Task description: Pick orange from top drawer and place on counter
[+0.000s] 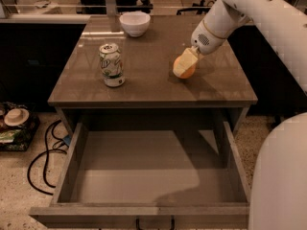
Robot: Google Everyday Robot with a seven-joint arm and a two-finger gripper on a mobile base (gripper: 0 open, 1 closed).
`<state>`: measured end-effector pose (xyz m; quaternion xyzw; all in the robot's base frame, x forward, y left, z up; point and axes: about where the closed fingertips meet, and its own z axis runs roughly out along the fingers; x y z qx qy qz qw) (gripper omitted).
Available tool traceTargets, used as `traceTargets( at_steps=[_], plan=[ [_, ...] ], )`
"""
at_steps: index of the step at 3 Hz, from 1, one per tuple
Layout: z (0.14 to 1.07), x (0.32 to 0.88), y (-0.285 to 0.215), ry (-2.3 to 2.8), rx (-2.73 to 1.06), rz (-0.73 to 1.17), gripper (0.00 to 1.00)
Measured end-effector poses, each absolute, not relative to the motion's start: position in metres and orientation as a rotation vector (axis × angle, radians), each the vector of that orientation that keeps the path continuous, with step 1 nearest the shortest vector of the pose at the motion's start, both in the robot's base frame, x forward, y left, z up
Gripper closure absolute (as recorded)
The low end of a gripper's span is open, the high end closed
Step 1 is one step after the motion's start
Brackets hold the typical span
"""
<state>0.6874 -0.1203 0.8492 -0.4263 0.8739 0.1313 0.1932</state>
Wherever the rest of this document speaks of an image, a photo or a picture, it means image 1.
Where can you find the green white soda can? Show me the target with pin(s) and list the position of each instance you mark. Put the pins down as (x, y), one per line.
(111, 65)

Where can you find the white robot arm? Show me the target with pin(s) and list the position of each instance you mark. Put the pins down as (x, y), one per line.
(279, 187)

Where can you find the beige hat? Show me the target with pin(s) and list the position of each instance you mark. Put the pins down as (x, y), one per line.
(16, 117)

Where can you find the grey counter cabinet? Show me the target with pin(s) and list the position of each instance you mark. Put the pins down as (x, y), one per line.
(219, 80)

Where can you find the black drawer handle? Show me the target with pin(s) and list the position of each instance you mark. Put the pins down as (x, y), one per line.
(157, 224)

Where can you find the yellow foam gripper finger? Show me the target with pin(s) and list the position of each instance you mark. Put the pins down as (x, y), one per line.
(188, 58)

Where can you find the open grey top drawer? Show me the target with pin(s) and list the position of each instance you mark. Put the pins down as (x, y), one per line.
(110, 178)

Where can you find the white bowl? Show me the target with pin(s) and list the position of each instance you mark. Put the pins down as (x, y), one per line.
(135, 23)

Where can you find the dark box of items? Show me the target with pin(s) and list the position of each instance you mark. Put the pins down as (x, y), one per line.
(17, 138)

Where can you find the orange fruit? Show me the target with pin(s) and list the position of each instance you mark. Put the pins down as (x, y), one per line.
(187, 74)

